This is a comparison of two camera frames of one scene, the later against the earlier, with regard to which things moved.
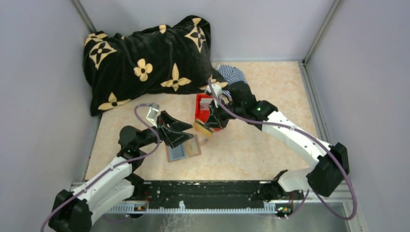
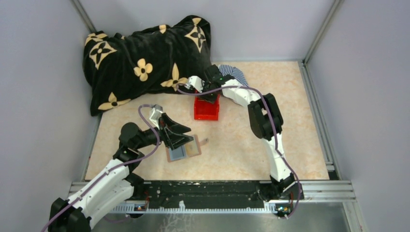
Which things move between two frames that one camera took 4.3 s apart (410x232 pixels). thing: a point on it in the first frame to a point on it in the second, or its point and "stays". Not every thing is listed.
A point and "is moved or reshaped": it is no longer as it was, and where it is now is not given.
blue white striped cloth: [231, 74] stays
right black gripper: [216, 120] to [211, 99]
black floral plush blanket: [161, 59] stays
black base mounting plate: [203, 194] stays
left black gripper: [173, 135] stays
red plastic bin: [200, 115] is moved or reshaped
